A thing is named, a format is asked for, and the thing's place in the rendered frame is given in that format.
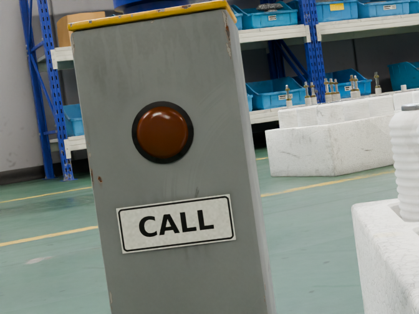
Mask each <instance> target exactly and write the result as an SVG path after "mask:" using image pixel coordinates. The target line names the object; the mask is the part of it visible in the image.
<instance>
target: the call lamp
mask: <svg viewBox="0 0 419 314"><path fill-rule="evenodd" d="M137 139H138V142H139V144H140V146H141V147H142V149H143V150H144V151H145V152H146V153H147V154H149V155H150V156H153V157H155V158H170V157H172V156H174V155H176V154H178V153H179V152H180V151H181V150H182V149H183V148H184V146H185V145H186V141H187V139H188V127H187V124H186V121H185V119H184V118H183V117H182V115H181V114H180V113H179V112H177V111H176V110H174V109H172V108H170V107H155V108H152V109H150V110H149V111H147V112H146V113H145V114H144V115H143V116H142V117H141V119H140V121H139V122H138V125H137Z"/></svg>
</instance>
